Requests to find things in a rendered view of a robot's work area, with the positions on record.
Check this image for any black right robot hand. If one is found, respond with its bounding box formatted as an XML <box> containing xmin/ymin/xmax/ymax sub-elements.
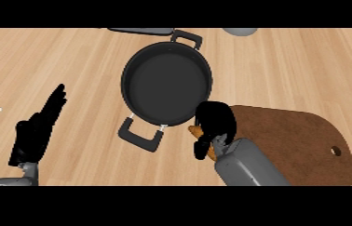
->
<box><xmin>192</xmin><ymin>100</ymin><xmax>238</xmax><ymax>161</ymax></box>

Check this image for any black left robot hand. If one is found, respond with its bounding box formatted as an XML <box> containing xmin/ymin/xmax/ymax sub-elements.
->
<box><xmin>7</xmin><ymin>83</ymin><xmax>68</xmax><ymax>167</ymax></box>

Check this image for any golden brown croissant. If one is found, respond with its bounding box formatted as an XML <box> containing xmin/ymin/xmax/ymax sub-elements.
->
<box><xmin>186</xmin><ymin>125</ymin><xmax>220</xmax><ymax>162</ymax></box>

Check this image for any brown wooden cutting board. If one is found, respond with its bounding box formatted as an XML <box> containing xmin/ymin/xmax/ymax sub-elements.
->
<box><xmin>226</xmin><ymin>104</ymin><xmax>352</xmax><ymax>187</ymax></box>

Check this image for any grey rounded object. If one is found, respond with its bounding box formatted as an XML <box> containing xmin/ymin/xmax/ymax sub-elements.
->
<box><xmin>222</xmin><ymin>27</ymin><xmax>260</xmax><ymax>37</ymax></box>

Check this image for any dark grey flat object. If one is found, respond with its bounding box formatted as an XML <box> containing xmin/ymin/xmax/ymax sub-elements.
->
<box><xmin>106</xmin><ymin>27</ymin><xmax>176</xmax><ymax>36</ymax></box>

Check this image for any black two-handled pot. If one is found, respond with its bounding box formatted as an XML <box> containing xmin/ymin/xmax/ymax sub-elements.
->
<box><xmin>117</xmin><ymin>29</ymin><xmax>214</xmax><ymax>153</ymax></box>

